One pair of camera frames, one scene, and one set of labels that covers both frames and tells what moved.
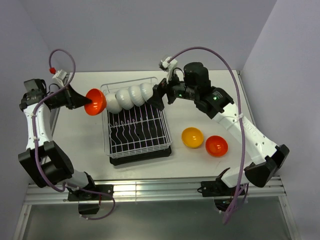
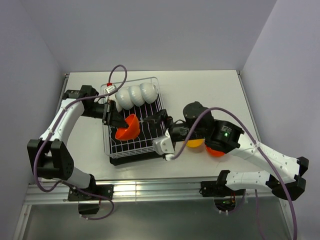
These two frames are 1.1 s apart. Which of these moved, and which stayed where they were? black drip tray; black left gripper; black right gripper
Moved: black right gripper; black left gripper
Stayed: black drip tray
